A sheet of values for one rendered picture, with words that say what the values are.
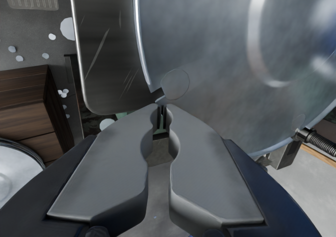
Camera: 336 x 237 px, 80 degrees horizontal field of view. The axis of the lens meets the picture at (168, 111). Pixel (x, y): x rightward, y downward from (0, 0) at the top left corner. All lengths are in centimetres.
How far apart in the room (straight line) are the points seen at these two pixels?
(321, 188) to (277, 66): 167
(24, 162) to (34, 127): 10
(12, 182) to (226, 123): 63
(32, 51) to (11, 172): 45
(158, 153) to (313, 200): 163
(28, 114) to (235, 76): 54
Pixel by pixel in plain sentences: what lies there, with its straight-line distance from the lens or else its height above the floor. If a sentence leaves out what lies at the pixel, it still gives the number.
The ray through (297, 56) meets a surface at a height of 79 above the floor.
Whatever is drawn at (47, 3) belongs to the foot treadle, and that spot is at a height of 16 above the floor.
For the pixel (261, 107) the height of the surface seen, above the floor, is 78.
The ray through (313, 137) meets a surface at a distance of 35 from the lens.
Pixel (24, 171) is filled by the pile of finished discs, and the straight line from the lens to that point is 69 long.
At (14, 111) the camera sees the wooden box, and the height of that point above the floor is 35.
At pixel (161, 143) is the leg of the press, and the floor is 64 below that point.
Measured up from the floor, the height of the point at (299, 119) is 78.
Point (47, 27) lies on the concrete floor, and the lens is 90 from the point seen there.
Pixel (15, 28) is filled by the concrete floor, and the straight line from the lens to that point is 92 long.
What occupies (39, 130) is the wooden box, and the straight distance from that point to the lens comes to 64.
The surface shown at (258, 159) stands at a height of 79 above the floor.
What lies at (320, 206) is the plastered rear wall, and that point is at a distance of 190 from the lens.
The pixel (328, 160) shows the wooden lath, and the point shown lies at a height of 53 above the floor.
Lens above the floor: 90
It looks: 51 degrees down
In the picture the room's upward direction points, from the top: 137 degrees clockwise
